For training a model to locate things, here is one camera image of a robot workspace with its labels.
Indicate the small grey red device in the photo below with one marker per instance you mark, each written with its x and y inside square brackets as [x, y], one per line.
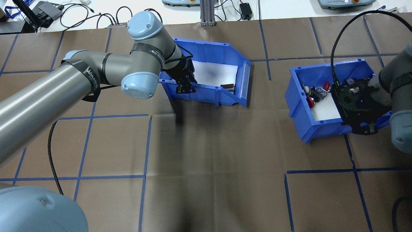
[116, 24]

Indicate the aluminium profile post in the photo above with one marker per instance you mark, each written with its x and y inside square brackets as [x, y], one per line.
[207, 13]

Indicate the white foam bin liner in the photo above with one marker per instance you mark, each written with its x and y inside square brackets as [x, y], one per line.
[222, 72]
[326, 111]

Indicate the white marker blue cap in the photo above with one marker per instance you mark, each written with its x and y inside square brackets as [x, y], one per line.
[382, 7]

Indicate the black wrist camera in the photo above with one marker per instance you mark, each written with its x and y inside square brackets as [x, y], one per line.
[344, 100]

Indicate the black power adapter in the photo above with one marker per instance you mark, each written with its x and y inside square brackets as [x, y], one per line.
[246, 11]

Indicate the blue grey teach pendant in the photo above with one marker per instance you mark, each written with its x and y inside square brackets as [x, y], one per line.
[344, 3]
[180, 2]

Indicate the dark grey box device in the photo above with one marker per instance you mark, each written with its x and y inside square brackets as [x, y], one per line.
[48, 11]

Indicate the blue battery storage bin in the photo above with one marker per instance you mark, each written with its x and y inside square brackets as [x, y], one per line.
[209, 51]

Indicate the blue button storage bin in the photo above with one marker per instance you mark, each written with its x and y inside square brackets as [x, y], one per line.
[322, 129]

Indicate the small white grey box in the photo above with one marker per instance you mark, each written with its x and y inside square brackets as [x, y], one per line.
[395, 9]

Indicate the black battery box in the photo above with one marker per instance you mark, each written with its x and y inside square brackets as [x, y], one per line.
[228, 86]

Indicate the red mushroom push button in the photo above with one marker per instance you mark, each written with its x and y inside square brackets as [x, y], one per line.
[326, 86]
[319, 94]

